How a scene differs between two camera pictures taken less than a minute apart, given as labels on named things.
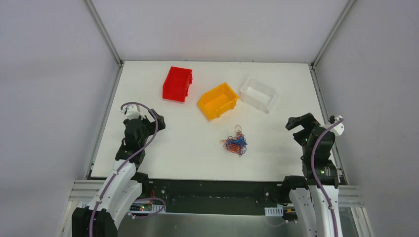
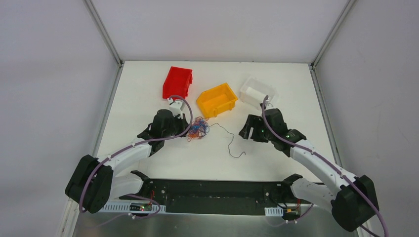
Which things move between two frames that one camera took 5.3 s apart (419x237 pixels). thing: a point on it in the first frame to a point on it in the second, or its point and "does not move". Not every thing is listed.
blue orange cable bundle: x=237 y=144 to x=199 y=128
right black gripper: x=302 y=122 to x=252 y=127
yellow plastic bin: x=218 y=100 does not move
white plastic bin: x=259 y=95 does not move
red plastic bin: x=177 y=82 does not move
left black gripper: x=152 y=118 to x=180 y=127
